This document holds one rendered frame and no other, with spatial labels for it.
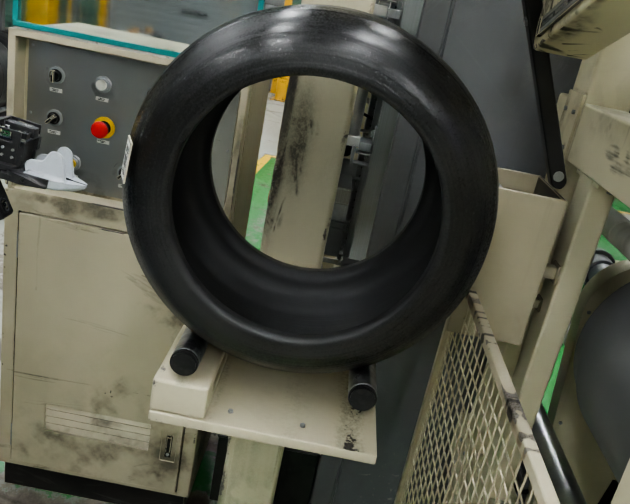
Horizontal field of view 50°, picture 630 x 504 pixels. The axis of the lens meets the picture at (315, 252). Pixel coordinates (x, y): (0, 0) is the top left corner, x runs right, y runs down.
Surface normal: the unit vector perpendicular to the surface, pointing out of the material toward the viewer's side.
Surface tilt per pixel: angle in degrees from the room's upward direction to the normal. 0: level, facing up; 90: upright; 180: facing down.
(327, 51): 79
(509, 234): 90
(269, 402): 0
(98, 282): 90
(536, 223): 90
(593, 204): 90
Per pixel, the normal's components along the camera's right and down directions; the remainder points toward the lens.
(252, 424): 0.18, -0.92
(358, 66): 0.00, 0.18
